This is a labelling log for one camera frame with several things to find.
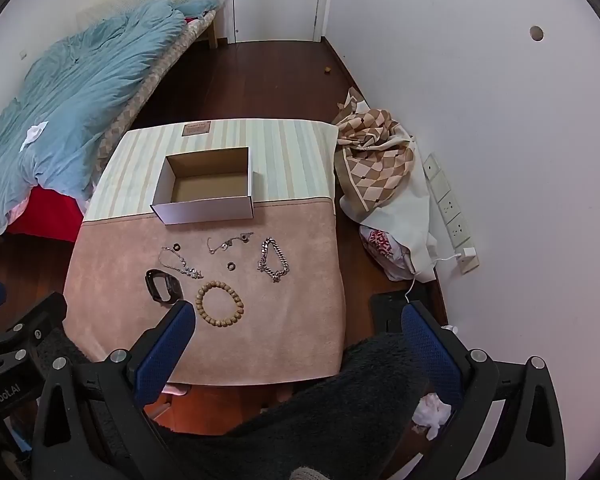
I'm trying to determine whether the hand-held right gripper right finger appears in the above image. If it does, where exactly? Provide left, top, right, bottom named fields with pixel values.
left=401, top=301, right=567, bottom=480

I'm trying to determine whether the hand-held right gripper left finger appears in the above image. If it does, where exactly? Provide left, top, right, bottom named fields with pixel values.
left=30, top=300, right=198, bottom=480

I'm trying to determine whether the wooden bead bracelet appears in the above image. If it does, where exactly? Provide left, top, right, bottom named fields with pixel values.
left=195, top=281, right=246, bottom=329

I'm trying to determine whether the black wrist band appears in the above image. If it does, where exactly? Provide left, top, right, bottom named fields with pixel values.
left=145, top=269, right=185, bottom=307

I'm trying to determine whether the silver charm necklace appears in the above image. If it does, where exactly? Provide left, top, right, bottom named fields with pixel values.
left=159, top=246, right=206, bottom=281

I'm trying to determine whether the thin silver pendant necklace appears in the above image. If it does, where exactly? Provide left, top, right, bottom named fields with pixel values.
left=206, top=231, right=255, bottom=256

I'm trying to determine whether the silver chain bracelet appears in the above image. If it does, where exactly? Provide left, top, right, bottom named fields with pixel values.
left=257, top=238, right=291, bottom=284

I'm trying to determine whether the cardboard box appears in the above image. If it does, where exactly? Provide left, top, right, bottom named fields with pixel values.
left=151, top=146, right=255, bottom=225

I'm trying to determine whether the crumpled white tissue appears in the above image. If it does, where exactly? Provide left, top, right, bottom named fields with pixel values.
left=411, top=392, right=453, bottom=441

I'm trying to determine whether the black flat floor object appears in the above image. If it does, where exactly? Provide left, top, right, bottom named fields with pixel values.
left=369, top=292, right=421, bottom=333

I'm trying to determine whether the red bed sheet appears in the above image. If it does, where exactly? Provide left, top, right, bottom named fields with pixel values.
left=5, top=185, right=88, bottom=241

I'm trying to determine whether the red and white plastic bag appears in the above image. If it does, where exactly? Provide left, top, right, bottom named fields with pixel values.
left=359, top=225, right=416, bottom=281

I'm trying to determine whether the striped and pink table cloth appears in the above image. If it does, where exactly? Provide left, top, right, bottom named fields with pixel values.
left=62, top=119, right=348, bottom=387

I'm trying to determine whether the checkered brown cloth pile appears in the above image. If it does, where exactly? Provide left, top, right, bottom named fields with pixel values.
left=337, top=125, right=438, bottom=281

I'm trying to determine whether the white paper sheet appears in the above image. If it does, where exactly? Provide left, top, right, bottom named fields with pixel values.
left=20, top=121, right=50, bottom=150

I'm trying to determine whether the grey knit cloth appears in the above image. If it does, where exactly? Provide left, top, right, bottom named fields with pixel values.
left=287, top=465, right=331, bottom=480

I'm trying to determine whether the brown checked cloth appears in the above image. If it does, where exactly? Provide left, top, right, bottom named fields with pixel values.
left=332, top=86, right=416, bottom=213

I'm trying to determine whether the blue duvet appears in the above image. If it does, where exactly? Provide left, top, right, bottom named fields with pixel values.
left=0, top=0, right=187, bottom=236

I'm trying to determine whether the checked beige mattress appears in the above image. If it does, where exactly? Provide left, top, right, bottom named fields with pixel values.
left=97, top=10, right=218, bottom=176

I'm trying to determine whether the white door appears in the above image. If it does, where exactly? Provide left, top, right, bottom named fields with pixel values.
left=232, top=0, right=326, bottom=43

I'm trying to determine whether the white charger cable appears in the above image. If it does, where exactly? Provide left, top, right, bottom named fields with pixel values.
left=405, top=255, right=463, bottom=306

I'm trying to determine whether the white wall socket row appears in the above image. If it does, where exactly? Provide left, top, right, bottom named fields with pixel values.
left=422, top=152, right=481, bottom=276

